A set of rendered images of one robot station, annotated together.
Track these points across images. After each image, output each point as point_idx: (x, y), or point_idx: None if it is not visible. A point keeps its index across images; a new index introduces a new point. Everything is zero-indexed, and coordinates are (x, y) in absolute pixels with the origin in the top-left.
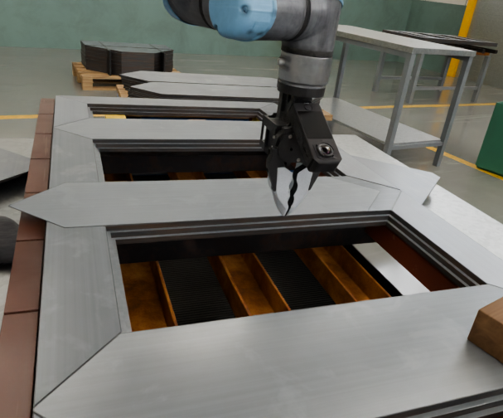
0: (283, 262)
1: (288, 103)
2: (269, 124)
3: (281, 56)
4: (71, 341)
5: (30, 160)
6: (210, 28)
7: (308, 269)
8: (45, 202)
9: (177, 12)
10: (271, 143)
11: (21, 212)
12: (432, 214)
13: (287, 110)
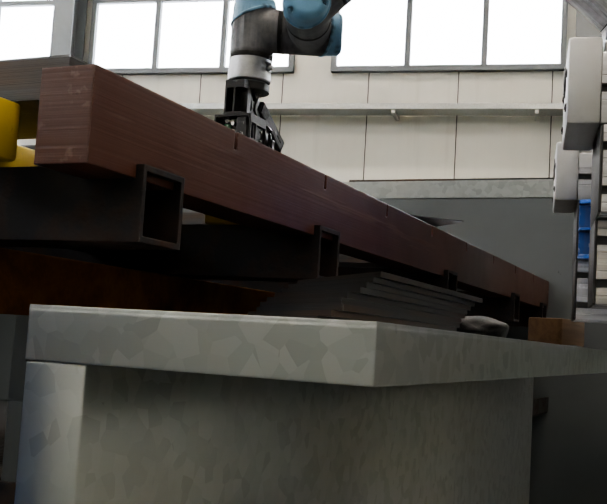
0: None
1: (253, 102)
2: (259, 121)
3: (264, 63)
4: None
5: (389, 205)
6: (313, 38)
7: None
8: (421, 220)
9: (324, 19)
10: (257, 138)
11: (448, 233)
12: None
13: (256, 108)
